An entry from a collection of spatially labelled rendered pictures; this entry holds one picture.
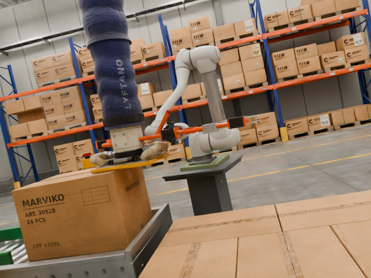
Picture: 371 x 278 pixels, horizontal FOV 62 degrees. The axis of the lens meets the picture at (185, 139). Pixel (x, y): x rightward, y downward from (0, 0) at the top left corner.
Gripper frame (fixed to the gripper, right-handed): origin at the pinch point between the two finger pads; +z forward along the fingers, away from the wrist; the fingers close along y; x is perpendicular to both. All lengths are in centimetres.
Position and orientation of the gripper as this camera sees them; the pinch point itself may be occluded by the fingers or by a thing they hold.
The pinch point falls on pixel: (168, 133)
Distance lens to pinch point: 165.0
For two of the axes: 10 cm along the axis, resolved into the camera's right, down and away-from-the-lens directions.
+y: 2.0, 9.8, 0.3
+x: -9.6, 1.9, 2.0
